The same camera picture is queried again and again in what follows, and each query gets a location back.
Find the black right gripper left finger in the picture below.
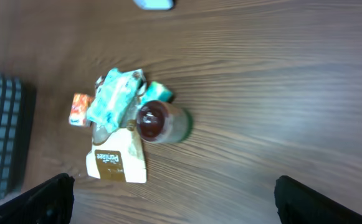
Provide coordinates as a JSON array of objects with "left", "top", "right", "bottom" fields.
[{"left": 0, "top": 173, "right": 75, "bottom": 224}]

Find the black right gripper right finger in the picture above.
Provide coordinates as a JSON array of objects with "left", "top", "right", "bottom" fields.
[{"left": 274, "top": 175, "right": 362, "bottom": 224}]

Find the beige snack bag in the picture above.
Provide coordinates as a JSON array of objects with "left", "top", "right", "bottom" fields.
[{"left": 86, "top": 77, "right": 147, "bottom": 184}]

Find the orange small packet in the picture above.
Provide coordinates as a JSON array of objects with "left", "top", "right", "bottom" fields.
[{"left": 69, "top": 93, "right": 93, "bottom": 127}]

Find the teal snack packet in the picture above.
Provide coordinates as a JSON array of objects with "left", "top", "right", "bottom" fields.
[{"left": 87, "top": 68, "right": 145, "bottom": 133}]

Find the green tissue packet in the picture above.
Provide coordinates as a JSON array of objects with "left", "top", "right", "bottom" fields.
[{"left": 140, "top": 81, "right": 173, "bottom": 105}]

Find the white barcode scanner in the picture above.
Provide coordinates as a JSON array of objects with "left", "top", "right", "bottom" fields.
[{"left": 133, "top": 0, "right": 174, "bottom": 11}]

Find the grey plastic shopping basket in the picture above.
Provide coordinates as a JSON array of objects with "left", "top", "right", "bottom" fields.
[{"left": 0, "top": 73, "right": 36, "bottom": 200}]

